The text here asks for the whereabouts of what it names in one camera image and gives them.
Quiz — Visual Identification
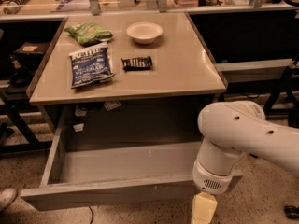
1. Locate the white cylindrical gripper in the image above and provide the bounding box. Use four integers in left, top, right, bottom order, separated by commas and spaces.
191, 138, 245, 224

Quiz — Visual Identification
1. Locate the grey top drawer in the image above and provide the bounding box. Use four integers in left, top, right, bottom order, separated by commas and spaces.
20, 105, 244, 212

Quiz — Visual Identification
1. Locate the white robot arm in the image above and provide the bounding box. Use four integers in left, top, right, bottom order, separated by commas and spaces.
191, 101, 299, 224

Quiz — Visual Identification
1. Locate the grey drawer cabinet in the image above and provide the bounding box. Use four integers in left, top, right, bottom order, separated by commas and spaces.
30, 12, 226, 132

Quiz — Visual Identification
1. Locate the black caster wheel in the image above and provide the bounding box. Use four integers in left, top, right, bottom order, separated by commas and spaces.
284, 205, 299, 219

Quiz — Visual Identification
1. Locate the black striped snack bar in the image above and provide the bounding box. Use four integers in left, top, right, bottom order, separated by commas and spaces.
121, 56, 152, 71

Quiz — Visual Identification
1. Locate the blue Kettle chips bag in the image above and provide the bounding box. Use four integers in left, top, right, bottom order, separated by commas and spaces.
69, 42, 114, 89

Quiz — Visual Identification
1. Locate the white paper bowl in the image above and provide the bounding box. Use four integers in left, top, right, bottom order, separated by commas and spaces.
126, 22, 163, 45

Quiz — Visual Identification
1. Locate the white shoe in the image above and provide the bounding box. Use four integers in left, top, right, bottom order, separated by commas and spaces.
0, 188, 18, 212

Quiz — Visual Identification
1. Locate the green chips bag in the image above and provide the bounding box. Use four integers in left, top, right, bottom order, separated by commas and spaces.
64, 22, 113, 46

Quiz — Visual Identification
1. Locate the black box with label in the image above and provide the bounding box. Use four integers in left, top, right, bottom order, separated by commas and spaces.
13, 42, 50, 59

